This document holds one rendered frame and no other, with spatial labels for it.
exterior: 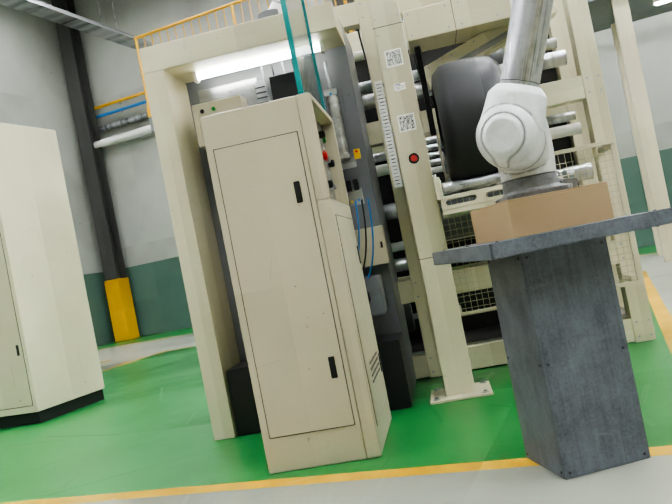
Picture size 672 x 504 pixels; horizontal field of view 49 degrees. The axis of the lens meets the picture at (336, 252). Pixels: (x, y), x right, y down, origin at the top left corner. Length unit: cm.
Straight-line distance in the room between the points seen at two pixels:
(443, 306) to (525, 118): 152
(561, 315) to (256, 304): 106
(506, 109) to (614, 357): 73
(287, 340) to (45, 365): 319
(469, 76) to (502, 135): 131
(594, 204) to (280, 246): 105
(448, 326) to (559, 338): 126
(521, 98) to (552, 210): 32
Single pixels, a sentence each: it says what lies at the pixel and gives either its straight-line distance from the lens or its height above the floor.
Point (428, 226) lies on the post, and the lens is 321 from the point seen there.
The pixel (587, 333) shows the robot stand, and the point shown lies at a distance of 207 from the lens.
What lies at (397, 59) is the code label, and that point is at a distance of 332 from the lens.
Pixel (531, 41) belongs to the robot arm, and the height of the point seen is 112.
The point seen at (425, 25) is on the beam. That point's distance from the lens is 362.
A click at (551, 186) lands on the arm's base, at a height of 77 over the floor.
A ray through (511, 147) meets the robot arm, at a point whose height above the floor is 87.
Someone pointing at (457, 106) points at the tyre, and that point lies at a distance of 307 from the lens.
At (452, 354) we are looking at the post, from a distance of 325.
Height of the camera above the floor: 68
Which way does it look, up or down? 1 degrees up
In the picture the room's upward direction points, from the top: 11 degrees counter-clockwise
